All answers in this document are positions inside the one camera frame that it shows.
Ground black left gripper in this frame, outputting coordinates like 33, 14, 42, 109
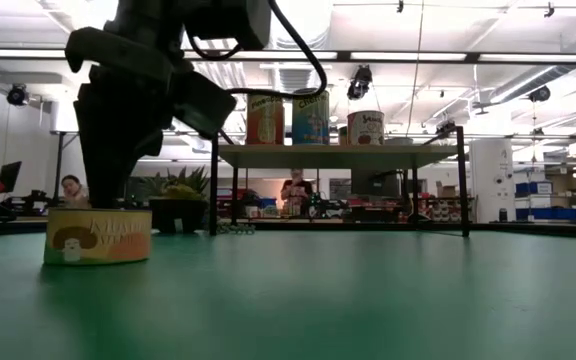
65, 0, 239, 209

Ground tall orange pineapple can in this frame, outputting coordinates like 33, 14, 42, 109
246, 94, 286, 147

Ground tall blue cherries can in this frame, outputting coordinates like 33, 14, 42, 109
291, 88, 331, 147

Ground orange tomato sauce can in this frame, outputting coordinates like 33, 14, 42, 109
346, 110, 386, 147

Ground person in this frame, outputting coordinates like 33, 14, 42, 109
60, 173, 92, 210
280, 168, 314, 217

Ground potted succulent plant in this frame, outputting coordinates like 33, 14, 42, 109
140, 166, 212, 235

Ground black ceiling spotlight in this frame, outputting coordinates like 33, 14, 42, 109
346, 64, 374, 101
527, 84, 552, 104
6, 83, 30, 107

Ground black monitor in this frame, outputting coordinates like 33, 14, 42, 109
0, 160, 23, 195
351, 168, 402, 197

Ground green table mat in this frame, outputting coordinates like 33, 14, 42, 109
0, 227, 576, 360

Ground cardboard box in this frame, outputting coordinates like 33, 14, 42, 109
435, 180, 459, 199

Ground blue storage bins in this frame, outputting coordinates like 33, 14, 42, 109
515, 180, 576, 224

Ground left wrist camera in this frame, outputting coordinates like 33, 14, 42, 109
182, 0, 273, 51

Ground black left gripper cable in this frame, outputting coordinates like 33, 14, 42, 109
185, 0, 329, 101

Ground wooden shelf black metal frame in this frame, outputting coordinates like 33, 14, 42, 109
209, 124, 471, 239

